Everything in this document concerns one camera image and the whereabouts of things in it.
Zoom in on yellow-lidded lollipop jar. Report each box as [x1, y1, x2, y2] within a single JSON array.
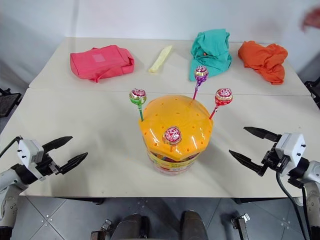
[[138, 94, 215, 176]]

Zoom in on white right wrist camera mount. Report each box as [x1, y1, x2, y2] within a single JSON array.
[[274, 132, 307, 171]]

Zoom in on purple-stick lollipop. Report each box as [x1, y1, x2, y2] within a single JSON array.
[[191, 65, 210, 101]]

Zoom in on pink fabric bag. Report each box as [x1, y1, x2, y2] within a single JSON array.
[[69, 44, 136, 84]]

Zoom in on black table base bar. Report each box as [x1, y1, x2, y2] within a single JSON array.
[[231, 197, 305, 207], [53, 197, 105, 206]]

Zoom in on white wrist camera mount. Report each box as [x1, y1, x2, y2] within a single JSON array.
[[274, 132, 307, 171], [16, 138, 47, 181]]

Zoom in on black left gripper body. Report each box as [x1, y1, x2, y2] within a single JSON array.
[[34, 149, 62, 177]]

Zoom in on green-stick lollipop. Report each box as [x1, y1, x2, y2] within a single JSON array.
[[128, 87, 147, 123]]

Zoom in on dark rounded shape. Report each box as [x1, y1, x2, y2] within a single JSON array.
[[179, 210, 207, 240], [113, 213, 151, 240]]

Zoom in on black chair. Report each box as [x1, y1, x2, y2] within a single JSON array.
[[304, 76, 320, 110], [0, 87, 23, 118]]

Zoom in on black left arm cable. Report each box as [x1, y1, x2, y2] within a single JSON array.
[[0, 136, 22, 158]]

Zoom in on pale yellow wrapper strip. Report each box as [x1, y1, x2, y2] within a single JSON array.
[[148, 45, 174, 75]]

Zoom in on orange crumpled cloth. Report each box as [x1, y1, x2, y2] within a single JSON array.
[[237, 40, 289, 86]]

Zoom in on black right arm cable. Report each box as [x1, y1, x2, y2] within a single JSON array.
[[275, 171, 312, 240]]

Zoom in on person's bare hand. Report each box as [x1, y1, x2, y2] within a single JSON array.
[[301, 6, 320, 33]]

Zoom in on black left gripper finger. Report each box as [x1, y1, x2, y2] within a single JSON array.
[[41, 136, 74, 153], [58, 152, 89, 175]]

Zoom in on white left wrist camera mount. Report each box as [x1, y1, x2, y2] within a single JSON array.
[[16, 138, 47, 181]]

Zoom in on red-stick lollipop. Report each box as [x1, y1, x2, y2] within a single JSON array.
[[208, 87, 234, 120]]

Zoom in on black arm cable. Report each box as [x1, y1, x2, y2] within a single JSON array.
[[0, 136, 22, 158], [275, 171, 312, 240]]

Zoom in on teal crumpled cloth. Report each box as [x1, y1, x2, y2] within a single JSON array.
[[187, 28, 233, 82]]

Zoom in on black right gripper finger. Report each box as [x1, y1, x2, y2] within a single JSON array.
[[228, 149, 266, 177], [243, 126, 282, 144]]

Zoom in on orange-stick lollipop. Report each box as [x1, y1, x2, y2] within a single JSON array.
[[162, 126, 182, 153]]

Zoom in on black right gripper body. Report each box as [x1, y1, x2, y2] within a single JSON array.
[[261, 141, 289, 176]]

